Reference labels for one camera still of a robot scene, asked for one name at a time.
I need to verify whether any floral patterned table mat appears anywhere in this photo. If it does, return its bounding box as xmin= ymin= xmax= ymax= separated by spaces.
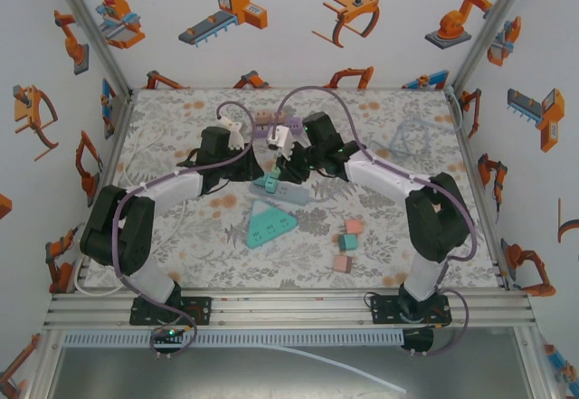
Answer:
xmin=85 ymin=87 xmax=503 ymax=290

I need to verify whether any purple power strip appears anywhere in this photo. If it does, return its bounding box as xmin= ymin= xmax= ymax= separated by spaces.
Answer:
xmin=251 ymin=115 xmax=303 ymax=140

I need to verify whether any black controller box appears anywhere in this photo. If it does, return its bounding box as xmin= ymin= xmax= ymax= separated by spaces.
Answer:
xmin=402 ymin=328 xmax=435 ymax=356
xmin=151 ymin=325 xmax=187 ymax=342

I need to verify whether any teal triangular power strip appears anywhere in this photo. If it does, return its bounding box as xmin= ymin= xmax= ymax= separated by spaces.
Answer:
xmin=246 ymin=199 xmax=300 ymax=251

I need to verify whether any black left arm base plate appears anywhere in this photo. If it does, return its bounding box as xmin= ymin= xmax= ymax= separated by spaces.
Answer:
xmin=129 ymin=296 xmax=214 ymax=328

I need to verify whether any grey-blue power strip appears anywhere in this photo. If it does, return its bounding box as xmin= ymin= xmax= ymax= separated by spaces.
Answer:
xmin=248 ymin=177 xmax=312 ymax=204

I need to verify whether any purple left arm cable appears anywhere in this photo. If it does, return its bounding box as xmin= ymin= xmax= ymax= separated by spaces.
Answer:
xmin=111 ymin=100 xmax=255 ymax=360

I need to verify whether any aluminium frame side rail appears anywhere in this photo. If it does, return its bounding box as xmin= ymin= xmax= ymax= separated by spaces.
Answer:
xmin=49 ymin=90 xmax=137 ymax=294
xmin=445 ymin=86 xmax=515 ymax=291

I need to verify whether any aluminium frame post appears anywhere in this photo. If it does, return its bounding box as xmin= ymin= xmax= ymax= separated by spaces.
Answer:
xmin=451 ymin=0 xmax=539 ymax=95
xmin=44 ymin=0 xmax=136 ymax=97

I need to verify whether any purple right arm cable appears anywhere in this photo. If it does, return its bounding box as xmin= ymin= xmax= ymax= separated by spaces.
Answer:
xmin=271 ymin=85 xmax=479 ymax=357

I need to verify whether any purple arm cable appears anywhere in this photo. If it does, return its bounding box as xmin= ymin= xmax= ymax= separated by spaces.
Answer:
xmin=111 ymin=100 xmax=255 ymax=360
xmin=271 ymin=85 xmax=479 ymax=357

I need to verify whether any pale grey hanging cable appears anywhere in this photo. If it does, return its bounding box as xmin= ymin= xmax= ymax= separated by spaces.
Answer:
xmin=445 ymin=85 xmax=465 ymax=136

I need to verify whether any white slotted cable duct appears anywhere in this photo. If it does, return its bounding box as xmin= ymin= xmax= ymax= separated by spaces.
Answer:
xmin=62 ymin=329 xmax=406 ymax=348

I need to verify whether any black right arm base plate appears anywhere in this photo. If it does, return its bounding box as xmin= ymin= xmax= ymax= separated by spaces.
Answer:
xmin=370 ymin=293 xmax=450 ymax=328

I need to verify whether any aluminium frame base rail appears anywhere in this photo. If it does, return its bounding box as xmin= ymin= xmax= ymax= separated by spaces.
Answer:
xmin=43 ymin=288 xmax=537 ymax=330

